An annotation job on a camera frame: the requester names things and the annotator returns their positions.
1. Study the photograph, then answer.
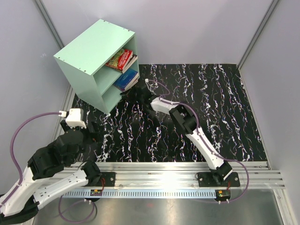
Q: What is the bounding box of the mint green wooden shelf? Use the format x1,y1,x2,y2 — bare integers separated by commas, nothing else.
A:
54,19,137,114

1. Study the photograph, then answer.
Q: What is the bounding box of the black marbled table mat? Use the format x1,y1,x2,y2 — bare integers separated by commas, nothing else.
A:
72,64,267,162

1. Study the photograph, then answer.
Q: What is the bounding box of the blue paperback book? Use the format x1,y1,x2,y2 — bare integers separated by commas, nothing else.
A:
113,68,139,88

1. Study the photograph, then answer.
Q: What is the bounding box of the black paperback book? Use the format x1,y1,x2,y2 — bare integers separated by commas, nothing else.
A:
122,54,138,73

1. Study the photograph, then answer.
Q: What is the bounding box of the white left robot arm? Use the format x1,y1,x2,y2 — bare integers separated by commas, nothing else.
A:
0,120,102,225

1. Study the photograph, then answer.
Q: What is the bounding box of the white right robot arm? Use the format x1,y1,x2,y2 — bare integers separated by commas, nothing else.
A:
120,85,233,186

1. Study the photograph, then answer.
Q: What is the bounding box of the white slotted cable duct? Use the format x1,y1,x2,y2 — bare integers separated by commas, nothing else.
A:
63,188,216,199

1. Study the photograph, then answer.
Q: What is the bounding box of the purple treehouse book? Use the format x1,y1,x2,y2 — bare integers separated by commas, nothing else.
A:
115,79,138,92

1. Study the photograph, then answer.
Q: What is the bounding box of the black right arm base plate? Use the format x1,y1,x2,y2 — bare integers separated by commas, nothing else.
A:
195,172,240,188

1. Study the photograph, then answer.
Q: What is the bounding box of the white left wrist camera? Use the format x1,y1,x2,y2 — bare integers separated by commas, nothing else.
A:
59,108,87,128

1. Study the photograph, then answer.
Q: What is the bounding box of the red paperback book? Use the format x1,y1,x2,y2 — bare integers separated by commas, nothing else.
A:
105,48,133,71

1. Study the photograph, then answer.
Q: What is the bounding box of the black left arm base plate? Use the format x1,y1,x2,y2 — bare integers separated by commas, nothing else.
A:
95,172,116,187

